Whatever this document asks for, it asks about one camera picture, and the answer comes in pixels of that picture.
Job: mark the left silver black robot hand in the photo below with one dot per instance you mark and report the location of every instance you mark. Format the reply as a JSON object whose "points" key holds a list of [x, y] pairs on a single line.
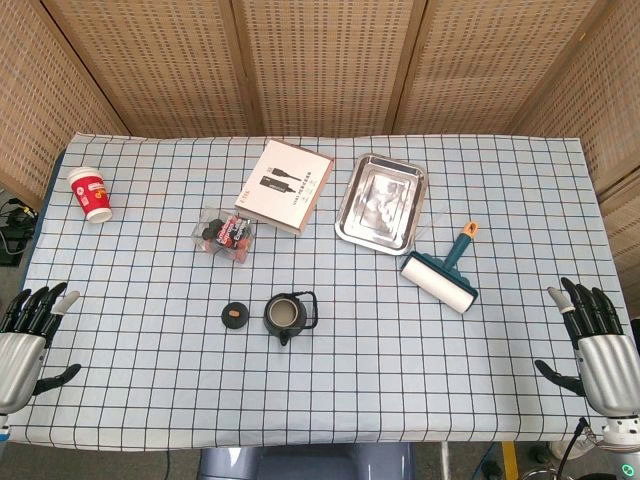
{"points": [[20, 360]]}

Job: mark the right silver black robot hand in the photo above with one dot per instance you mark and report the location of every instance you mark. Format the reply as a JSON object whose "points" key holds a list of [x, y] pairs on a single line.
{"points": [[607, 370]]}

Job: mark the black teapot lid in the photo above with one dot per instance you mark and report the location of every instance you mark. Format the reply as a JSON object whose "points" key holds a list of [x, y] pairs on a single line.
{"points": [[234, 315]]}

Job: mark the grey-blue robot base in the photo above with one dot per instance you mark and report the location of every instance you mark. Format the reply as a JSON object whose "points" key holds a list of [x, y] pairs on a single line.
{"points": [[305, 462]]}

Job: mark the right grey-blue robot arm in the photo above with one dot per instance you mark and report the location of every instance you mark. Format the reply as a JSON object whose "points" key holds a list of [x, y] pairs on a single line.
{"points": [[622, 440]]}

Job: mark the black cast iron teapot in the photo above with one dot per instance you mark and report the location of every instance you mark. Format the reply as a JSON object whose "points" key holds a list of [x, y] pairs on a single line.
{"points": [[282, 325]]}

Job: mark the red white paper cup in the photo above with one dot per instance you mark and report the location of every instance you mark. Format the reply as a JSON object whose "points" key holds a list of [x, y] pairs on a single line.
{"points": [[90, 195]]}

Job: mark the white table leg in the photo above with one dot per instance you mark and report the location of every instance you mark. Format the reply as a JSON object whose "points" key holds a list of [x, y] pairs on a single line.
{"points": [[443, 460]]}

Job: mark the teal lint roller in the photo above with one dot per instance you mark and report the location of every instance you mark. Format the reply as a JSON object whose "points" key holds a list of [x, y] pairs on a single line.
{"points": [[440, 285]]}

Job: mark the stainless steel rectangular tray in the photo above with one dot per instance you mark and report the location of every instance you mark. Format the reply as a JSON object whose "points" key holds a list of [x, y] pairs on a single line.
{"points": [[382, 205]]}

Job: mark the blue checked tablecloth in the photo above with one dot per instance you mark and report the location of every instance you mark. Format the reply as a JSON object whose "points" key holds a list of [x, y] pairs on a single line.
{"points": [[320, 390]]}

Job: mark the woven wooden folding screen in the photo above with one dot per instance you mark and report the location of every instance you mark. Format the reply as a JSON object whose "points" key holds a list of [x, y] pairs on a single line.
{"points": [[320, 65]]}

